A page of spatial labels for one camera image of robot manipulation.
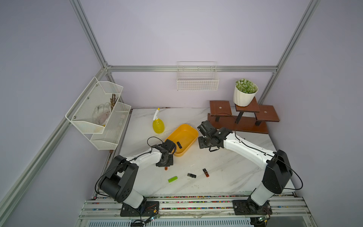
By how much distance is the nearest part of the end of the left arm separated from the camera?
669 mm

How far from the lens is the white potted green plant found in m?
0.84

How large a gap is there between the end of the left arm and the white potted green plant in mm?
497
